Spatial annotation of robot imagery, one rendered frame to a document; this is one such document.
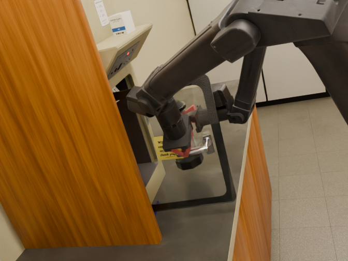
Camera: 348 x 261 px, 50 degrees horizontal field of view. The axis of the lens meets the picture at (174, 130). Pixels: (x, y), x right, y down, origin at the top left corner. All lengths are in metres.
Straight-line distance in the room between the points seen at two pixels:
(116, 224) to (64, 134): 0.31
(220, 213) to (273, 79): 3.13
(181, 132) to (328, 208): 1.89
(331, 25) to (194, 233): 0.82
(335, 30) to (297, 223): 2.19
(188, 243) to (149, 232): 0.12
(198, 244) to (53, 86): 0.58
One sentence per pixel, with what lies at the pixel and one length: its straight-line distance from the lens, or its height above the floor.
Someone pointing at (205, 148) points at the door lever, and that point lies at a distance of 0.99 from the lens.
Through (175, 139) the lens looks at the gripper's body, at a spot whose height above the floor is 1.27.
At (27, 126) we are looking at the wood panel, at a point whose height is 1.37.
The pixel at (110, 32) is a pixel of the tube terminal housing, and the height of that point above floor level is 1.52.
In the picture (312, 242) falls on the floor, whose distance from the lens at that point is 2.45.
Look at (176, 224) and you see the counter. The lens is 1.19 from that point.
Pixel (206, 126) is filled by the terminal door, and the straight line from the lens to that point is 1.01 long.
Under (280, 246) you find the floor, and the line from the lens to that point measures 2.44.
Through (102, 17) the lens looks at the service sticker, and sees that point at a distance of 1.21.
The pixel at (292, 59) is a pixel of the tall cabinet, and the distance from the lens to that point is 4.14.
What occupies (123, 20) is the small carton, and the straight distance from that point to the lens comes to 1.15.
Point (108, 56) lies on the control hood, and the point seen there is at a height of 1.49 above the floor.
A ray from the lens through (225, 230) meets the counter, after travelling 1.12.
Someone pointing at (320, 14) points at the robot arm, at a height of 1.56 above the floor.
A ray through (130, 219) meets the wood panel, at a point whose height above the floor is 1.04.
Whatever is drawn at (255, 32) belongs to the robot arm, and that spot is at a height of 1.55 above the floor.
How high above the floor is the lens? 1.64
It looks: 23 degrees down
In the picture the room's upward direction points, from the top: 16 degrees counter-clockwise
